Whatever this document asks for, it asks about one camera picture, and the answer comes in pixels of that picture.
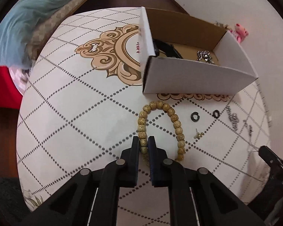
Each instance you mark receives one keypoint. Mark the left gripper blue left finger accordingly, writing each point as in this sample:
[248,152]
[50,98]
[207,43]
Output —
[129,170]

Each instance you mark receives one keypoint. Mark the black fuzzy seat cover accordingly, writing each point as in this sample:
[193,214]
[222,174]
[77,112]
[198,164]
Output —
[13,208]

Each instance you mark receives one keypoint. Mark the red bed sheet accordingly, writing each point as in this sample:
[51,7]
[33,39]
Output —
[10,97]

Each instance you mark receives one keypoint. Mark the white cardboard box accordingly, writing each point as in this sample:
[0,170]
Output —
[182,54]

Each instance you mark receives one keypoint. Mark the pink panther plush toy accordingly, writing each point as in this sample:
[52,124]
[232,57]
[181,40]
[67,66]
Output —
[239,32]

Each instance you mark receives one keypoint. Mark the light blue duvet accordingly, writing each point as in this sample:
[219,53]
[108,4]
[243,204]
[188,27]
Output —
[17,28]

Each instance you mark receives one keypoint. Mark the silver charm cluster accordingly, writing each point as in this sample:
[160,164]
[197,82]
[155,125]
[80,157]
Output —
[233,118]

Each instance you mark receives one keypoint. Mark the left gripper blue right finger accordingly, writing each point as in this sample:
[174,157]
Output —
[158,172]

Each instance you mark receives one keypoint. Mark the white patterned tablecloth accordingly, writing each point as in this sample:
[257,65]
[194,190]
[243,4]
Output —
[82,101]

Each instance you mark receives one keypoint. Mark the bed with checkered mattress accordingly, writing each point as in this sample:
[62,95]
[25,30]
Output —
[44,30]

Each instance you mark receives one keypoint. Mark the small gold earring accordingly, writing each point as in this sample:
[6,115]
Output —
[198,135]

